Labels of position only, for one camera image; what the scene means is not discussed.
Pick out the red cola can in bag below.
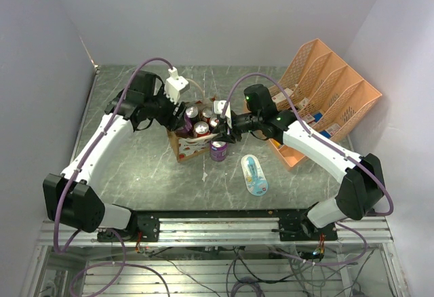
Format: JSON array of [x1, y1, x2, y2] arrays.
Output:
[[201, 107, 214, 123]]

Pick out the purple Fanta can by bag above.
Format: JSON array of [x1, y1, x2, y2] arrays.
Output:
[[210, 141, 228, 161]]

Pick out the blue correction tape package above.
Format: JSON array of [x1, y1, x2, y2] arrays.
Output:
[[241, 155, 269, 197]]

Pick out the blue box in organizer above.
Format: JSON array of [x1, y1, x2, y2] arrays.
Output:
[[313, 112, 322, 122]]

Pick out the watermelon canvas bag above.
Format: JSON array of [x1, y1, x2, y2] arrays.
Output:
[[167, 79, 216, 163]]

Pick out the aluminium mounting rail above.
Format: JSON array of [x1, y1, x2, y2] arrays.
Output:
[[37, 216, 394, 246]]

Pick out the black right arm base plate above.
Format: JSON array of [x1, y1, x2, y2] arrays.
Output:
[[271, 218, 338, 242]]

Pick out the purple fanta can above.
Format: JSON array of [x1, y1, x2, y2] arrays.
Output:
[[175, 114, 194, 138], [210, 141, 228, 161]]

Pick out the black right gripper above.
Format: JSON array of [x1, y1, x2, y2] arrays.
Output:
[[211, 112, 262, 143]]

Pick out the black yellow beverage can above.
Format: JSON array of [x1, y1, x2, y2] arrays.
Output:
[[185, 106, 200, 123]]

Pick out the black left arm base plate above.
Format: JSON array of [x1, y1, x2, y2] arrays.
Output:
[[97, 212, 160, 243]]

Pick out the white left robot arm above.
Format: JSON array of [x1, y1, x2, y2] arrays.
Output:
[[43, 68, 190, 241]]

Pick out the red cola can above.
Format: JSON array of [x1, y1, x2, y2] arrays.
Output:
[[193, 121, 210, 138], [201, 107, 214, 123]]

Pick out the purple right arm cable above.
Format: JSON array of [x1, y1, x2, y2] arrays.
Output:
[[220, 73, 394, 266]]

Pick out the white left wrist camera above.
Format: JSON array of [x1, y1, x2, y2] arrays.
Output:
[[164, 67, 190, 104]]

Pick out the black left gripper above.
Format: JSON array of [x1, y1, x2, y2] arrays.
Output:
[[145, 83, 189, 132]]

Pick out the blue Red Bull can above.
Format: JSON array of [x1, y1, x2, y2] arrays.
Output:
[[209, 116, 219, 131]]

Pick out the orange plastic desk organizer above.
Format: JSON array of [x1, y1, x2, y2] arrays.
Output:
[[264, 38, 383, 172]]

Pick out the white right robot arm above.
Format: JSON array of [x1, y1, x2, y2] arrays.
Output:
[[212, 84, 384, 240]]

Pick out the purple Fanta can front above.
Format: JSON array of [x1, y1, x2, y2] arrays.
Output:
[[175, 114, 194, 138]]

